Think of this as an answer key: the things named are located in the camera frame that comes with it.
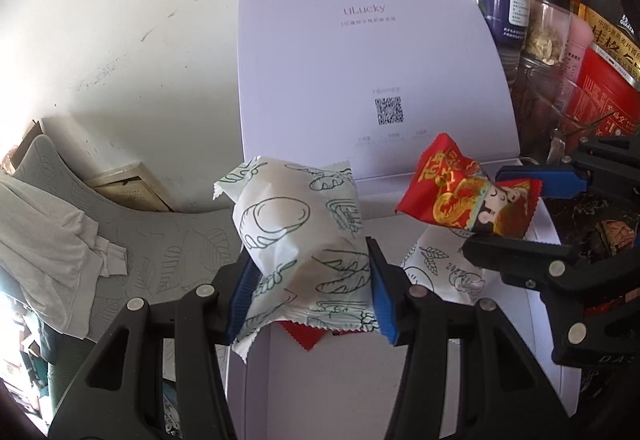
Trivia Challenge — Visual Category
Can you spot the white garment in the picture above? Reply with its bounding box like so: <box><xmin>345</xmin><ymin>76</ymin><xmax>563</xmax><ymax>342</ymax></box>
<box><xmin>0</xmin><ymin>170</ymin><xmax>128</xmax><ymax>338</ymax></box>

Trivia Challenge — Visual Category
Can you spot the white printed snack packet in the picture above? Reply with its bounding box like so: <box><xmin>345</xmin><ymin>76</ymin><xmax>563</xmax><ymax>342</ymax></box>
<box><xmin>400</xmin><ymin>225</ymin><xmax>486</xmax><ymax>306</ymax></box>
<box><xmin>212</xmin><ymin>155</ymin><xmax>378</xmax><ymax>363</ymax></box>

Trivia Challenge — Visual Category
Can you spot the glass mug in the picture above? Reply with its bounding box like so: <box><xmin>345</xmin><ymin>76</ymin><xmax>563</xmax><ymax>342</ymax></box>
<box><xmin>515</xmin><ymin>65</ymin><xmax>596</xmax><ymax>156</ymax></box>

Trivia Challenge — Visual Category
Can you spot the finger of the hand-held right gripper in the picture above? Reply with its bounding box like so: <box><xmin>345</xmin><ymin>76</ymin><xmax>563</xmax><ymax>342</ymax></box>
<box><xmin>462</xmin><ymin>234</ymin><xmax>640</xmax><ymax>317</ymax></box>
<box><xmin>495</xmin><ymin>135</ymin><xmax>640</xmax><ymax>201</ymax></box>

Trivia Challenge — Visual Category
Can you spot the white gift box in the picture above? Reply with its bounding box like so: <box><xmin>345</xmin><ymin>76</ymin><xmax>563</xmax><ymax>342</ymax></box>
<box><xmin>218</xmin><ymin>0</ymin><xmax>581</xmax><ymax>440</ymax></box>

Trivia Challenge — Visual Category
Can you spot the grey leaf-print chair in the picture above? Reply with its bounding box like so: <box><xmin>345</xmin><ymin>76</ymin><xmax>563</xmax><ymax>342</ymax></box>
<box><xmin>10</xmin><ymin>135</ymin><xmax>246</xmax><ymax>356</ymax></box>

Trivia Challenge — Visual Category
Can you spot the red tin canister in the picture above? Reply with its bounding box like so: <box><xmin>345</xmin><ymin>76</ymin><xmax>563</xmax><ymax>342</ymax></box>
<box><xmin>565</xmin><ymin>45</ymin><xmax>640</xmax><ymax>137</ymax></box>

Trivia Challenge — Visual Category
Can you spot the red sauce sachet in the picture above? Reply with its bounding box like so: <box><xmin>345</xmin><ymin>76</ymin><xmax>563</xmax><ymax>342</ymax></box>
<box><xmin>280</xmin><ymin>320</ymin><xmax>341</xmax><ymax>352</ymax></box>

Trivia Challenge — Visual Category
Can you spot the black gold snack bag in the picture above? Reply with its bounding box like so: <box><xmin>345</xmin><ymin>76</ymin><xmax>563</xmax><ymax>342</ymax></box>
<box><xmin>580</xmin><ymin>0</ymin><xmax>640</xmax><ymax>76</ymax></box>

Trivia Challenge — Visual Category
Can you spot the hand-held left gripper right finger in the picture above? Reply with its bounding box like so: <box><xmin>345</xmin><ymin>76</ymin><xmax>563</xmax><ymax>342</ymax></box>
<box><xmin>365</xmin><ymin>236</ymin><xmax>573</xmax><ymax>440</ymax></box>

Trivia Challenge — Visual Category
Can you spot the black lid dried slices jar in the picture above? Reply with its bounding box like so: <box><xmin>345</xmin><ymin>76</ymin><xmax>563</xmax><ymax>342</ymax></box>
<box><xmin>520</xmin><ymin>0</ymin><xmax>573</xmax><ymax>66</ymax></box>

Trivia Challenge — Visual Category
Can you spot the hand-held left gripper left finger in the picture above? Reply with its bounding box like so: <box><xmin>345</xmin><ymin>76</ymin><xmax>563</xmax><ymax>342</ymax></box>
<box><xmin>47</xmin><ymin>247</ymin><xmax>263</xmax><ymax>440</ymax></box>

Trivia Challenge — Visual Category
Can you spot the cardboard box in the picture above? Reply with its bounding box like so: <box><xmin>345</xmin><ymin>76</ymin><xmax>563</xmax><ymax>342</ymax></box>
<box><xmin>0</xmin><ymin>120</ymin><xmax>43</xmax><ymax>171</ymax></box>

